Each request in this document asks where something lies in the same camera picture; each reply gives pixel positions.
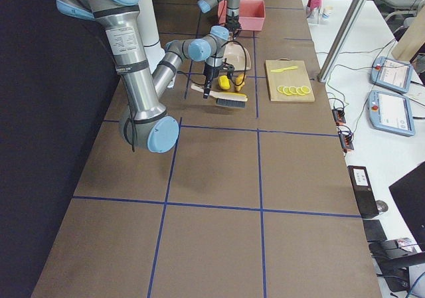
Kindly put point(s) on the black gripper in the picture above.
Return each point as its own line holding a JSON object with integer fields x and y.
{"x": 233, "y": 21}
{"x": 210, "y": 72}

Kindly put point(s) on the yellow toy lemon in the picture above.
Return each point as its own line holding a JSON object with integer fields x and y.
{"x": 223, "y": 82}

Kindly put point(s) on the beige plastic dustpan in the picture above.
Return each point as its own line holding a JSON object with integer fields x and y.
{"x": 238, "y": 56}

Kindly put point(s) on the beige hand brush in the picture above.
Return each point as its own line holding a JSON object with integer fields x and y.
{"x": 223, "y": 99}

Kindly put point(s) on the orange toy ginger root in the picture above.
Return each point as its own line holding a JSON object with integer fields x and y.
{"x": 239, "y": 82}

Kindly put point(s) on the pink plastic bin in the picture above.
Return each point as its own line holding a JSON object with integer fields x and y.
{"x": 251, "y": 14}

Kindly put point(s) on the yellow plastic knife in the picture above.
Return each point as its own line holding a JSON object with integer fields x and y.
{"x": 279, "y": 70}

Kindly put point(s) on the wooden cutting board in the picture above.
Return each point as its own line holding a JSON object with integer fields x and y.
{"x": 297, "y": 78}

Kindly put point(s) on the white paper cup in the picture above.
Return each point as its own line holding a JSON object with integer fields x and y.
{"x": 326, "y": 13}

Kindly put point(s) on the upper orange adapter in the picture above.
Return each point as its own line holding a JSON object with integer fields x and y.
{"x": 339, "y": 116}

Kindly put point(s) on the orange adapter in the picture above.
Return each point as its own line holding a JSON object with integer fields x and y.
{"x": 346, "y": 140}
{"x": 339, "y": 116}

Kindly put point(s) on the lower orange adapter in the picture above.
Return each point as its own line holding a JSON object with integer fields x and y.
{"x": 346, "y": 140}

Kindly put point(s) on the upper teach pendant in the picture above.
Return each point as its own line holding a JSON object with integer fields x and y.
{"x": 392, "y": 74}

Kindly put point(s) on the teach pendant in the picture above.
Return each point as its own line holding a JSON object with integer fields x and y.
{"x": 392, "y": 74}
{"x": 391, "y": 113}

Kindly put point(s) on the lower teach pendant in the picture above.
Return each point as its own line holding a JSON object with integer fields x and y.
{"x": 391, "y": 113}

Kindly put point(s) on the black box with label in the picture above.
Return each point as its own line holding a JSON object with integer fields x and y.
{"x": 363, "y": 192}

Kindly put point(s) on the black monitor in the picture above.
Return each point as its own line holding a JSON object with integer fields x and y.
{"x": 408, "y": 195}

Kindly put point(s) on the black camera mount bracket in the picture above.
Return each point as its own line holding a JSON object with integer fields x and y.
{"x": 228, "y": 69}

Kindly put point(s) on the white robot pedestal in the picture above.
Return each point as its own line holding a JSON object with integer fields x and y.
{"x": 155, "y": 61}

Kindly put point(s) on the aluminium frame post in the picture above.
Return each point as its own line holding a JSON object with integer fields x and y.
{"x": 351, "y": 16}

